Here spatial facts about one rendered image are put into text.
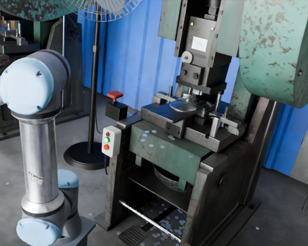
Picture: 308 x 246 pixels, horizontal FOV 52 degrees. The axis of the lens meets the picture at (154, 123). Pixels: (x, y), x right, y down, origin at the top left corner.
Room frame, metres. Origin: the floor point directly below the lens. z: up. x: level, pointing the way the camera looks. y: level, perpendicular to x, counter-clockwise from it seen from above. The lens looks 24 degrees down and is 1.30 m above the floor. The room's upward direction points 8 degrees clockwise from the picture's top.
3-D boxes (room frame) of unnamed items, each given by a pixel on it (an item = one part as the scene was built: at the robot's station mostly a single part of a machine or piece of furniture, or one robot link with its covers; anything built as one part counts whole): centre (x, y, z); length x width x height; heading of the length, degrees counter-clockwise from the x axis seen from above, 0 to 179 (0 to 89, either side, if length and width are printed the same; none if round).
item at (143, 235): (1.36, -0.12, 0.14); 0.59 x 0.10 x 0.05; 145
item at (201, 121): (1.47, -0.20, 0.72); 0.20 x 0.16 x 0.03; 55
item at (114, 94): (1.47, 0.21, 0.72); 0.07 x 0.06 x 0.08; 145
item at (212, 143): (1.47, -0.19, 0.68); 0.45 x 0.30 x 0.06; 55
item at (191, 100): (1.47, -0.19, 0.76); 0.15 x 0.09 x 0.05; 55
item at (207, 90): (1.47, -0.20, 0.86); 0.20 x 0.16 x 0.05; 55
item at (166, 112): (1.33, -0.09, 0.72); 0.25 x 0.14 x 0.14; 145
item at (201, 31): (1.43, -0.17, 1.04); 0.17 x 0.15 x 0.30; 145
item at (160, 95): (1.57, -0.05, 0.76); 0.17 x 0.06 x 0.10; 55
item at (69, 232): (0.85, 0.27, 0.50); 0.15 x 0.15 x 0.10
